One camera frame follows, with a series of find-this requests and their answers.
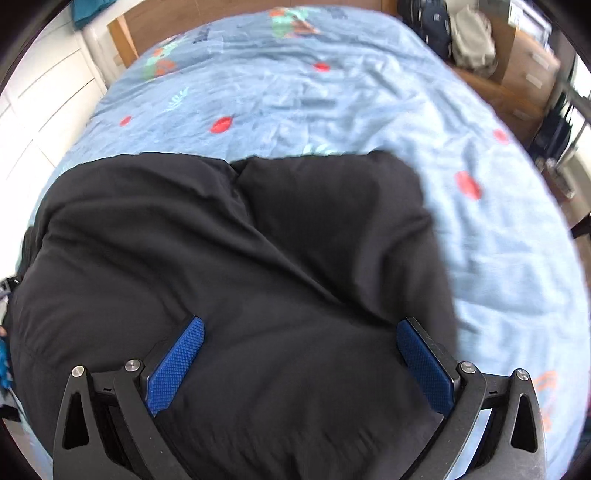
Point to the white wardrobe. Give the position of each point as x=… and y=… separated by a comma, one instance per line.
x=46, y=97

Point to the light blue lettered fleece blanket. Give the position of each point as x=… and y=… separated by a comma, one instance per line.
x=512, y=332

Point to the blue printed bed sheet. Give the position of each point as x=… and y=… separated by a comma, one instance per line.
x=323, y=106

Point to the beige bag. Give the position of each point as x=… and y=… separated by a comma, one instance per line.
x=473, y=41

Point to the dark blue bag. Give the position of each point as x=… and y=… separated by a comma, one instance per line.
x=551, y=134

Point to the dark backpack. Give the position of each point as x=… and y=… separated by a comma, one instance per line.
x=427, y=25

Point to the teal curtain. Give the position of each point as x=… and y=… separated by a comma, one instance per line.
x=90, y=11

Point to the wooden nightstand with drawers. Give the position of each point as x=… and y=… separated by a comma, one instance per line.
x=524, y=69

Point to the black jacket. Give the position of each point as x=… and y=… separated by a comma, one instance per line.
x=277, y=277

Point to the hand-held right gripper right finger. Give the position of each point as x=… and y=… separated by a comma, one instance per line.
x=425, y=364

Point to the wooden headboard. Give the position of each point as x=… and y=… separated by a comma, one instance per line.
x=127, y=37

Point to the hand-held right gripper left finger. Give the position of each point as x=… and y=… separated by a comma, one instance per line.
x=178, y=364

